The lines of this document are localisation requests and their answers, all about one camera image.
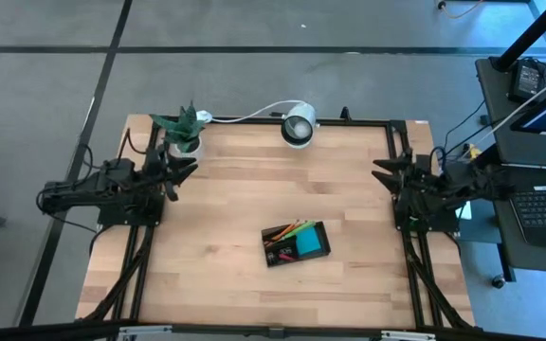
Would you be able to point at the black power adapter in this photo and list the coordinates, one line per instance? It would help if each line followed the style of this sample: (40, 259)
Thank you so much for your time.
(526, 80)

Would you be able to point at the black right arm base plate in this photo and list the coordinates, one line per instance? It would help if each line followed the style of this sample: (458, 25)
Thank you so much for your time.
(443, 226)

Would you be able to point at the silver bracket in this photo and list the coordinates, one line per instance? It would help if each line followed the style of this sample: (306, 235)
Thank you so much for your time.
(408, 335)
(145, 330)

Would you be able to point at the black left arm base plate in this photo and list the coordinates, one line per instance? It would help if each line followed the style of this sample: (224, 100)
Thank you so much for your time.
(112, 219)

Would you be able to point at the red eraser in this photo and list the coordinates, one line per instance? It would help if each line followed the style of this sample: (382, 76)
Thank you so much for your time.
(287, 258)

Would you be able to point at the black aluminium table frame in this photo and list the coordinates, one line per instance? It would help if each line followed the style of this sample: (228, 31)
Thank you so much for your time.
(349, 122)

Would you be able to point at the black rig beam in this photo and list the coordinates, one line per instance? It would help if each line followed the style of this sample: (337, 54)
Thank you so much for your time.
(64, 331)

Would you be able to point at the black laptop keyboard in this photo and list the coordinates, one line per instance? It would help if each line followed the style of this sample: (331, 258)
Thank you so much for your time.
(545, 208)

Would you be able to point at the blue sticky note pad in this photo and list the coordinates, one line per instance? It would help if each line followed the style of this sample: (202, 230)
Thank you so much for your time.
(308, 242)

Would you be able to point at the white desk lamp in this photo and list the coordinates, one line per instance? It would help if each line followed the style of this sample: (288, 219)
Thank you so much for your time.
(301, 118)

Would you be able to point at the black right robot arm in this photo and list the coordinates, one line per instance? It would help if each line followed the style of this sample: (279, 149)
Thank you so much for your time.
(472, 182)

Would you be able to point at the black caster wheel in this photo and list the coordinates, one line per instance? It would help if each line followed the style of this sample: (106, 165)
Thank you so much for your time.
(498, 282)

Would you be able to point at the black mesh desk organizer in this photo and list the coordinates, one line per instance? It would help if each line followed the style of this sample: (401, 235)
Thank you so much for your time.
(326, 244)

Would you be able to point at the small black bracket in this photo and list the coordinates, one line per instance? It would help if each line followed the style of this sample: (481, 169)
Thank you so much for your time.
(345, 114)

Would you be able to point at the black pole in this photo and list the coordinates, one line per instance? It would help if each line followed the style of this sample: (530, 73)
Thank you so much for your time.
(533, 33)

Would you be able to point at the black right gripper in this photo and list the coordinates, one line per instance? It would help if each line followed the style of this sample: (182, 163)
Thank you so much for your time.
(413, 177)

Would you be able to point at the snake plant in white pot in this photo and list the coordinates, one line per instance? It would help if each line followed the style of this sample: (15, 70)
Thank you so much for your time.
(185, 132)

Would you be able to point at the black binder clip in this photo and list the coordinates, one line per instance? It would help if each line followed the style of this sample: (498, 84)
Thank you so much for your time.
(272, 258)

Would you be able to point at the yellow plug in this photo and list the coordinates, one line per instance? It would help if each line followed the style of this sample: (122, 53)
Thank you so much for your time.
(473, 151)

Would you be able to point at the black desk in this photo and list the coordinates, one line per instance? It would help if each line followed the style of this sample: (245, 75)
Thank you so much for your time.
(505, 256)
(496, 109)

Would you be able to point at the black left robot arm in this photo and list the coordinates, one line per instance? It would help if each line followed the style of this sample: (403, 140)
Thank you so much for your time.
(93, 187)

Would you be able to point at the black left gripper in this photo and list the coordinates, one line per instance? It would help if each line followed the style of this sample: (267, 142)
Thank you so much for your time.
(157, 168)

